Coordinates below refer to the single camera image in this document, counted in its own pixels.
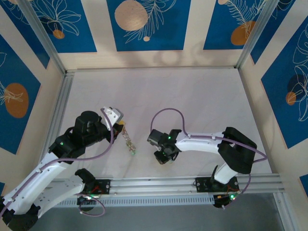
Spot keyring with many keys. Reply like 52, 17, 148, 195
121, 125, 137, 156

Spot aluminium side rail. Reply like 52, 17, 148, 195
38, 71, 75, 179

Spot long aluminium base rail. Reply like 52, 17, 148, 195
23, 173, 283, 198

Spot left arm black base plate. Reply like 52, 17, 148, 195
92, 178, 112, 196

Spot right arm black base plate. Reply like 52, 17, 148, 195
195, 176, 240, 193

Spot grey slotted cable duct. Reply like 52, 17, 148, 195
55, 194, 216, 208

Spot aluminium frame post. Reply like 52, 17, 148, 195
234, 0, 282, 70
17, 0, 67, 75

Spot short aluminium corner post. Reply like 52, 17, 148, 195
273, 192, 293, 231

